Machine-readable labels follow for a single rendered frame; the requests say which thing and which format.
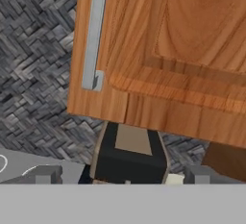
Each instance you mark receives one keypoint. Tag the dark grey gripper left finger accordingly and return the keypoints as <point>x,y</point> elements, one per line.
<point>48,174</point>

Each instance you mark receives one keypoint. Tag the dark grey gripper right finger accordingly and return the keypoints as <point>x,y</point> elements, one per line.
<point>200,175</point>

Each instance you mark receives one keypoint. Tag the wooden cabinet door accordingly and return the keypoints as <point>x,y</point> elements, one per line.
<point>179,51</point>

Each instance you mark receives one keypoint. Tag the small cream object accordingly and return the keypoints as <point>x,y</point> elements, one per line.
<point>175,179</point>

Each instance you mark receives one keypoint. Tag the grey hob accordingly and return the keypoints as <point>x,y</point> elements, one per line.
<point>19,163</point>

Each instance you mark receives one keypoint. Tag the dark brown wooden object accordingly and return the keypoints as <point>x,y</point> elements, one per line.
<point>229,160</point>

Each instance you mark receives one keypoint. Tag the black box with tan panel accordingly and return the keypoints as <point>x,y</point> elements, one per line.
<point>128,167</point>

